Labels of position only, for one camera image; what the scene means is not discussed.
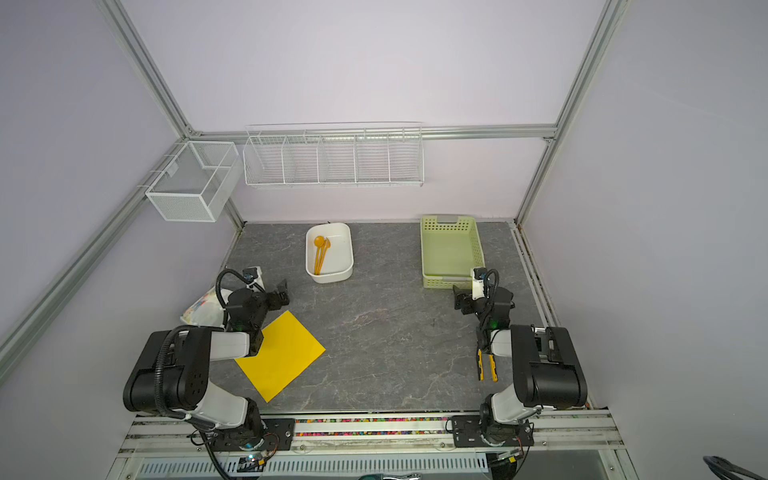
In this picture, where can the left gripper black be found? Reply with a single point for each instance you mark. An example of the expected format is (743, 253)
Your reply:
(274, 297)

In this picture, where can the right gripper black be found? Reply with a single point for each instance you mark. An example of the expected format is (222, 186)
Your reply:
(466, 301)

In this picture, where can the yellow paper napkin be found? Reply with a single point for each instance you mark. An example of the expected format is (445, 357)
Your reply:
(287, 350)

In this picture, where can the white oval plastic tub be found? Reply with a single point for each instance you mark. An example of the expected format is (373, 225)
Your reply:
(338, 261)

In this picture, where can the orange plastic spoon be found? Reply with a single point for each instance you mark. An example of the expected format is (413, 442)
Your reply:
(319, 243)

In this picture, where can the orange plastic fork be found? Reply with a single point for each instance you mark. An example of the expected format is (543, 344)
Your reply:
(324, 252)

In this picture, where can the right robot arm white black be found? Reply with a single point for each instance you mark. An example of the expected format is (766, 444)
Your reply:
(546, 372)

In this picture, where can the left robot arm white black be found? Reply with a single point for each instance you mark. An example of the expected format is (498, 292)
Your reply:
(171, 377)

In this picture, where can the green perforated plastic basket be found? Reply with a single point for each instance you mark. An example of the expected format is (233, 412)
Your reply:
(451, 250)

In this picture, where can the yellow black pliers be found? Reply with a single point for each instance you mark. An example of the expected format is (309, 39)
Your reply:
(486, 365)

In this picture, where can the white mesh box basket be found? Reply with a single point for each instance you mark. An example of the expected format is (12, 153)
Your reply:
(197, 182)

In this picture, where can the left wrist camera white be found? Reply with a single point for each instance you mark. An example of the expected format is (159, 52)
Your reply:
(253, 276)

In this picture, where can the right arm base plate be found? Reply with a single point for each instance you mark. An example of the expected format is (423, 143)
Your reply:
(471, 431)

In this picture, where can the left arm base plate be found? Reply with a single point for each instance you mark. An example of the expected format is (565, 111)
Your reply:
(271, 434)

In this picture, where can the white wire wall rack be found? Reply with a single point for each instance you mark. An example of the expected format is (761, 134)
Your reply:
(334, 154)

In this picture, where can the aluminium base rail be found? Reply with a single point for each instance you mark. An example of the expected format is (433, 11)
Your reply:
(429, 432)

